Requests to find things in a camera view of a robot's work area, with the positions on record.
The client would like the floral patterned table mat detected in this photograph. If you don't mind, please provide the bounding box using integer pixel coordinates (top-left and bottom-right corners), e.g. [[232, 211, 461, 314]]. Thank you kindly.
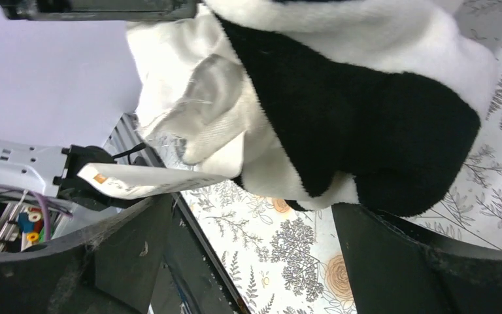
[[146, 0, 502, 314]]

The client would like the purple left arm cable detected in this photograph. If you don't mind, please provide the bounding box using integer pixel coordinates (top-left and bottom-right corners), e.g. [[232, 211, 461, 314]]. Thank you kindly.
[[0, 179, 75, 243]]

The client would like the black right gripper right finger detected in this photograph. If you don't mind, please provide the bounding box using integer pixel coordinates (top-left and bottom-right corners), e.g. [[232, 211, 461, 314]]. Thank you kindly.
[[332, 203, 502, 314]]

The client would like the black white striped pillowcase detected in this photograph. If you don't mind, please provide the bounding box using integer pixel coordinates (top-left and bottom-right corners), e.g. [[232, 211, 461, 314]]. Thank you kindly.
[[206, 1, 497, 217]]

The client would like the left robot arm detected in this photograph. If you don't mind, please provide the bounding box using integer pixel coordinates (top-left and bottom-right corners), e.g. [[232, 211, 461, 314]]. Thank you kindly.
[[0, 141, 146, 211]]

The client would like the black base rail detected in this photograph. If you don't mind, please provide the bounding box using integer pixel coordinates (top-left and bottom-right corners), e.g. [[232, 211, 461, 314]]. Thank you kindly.
[[108, 114, 252, 314]]

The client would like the white care label tag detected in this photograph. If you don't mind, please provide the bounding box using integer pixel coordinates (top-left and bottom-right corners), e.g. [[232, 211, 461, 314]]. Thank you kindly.
[[77, 163, 226, 200]]

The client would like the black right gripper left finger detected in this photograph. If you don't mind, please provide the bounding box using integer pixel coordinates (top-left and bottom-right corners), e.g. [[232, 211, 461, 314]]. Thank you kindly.
[[0, 195, 173, 313]]

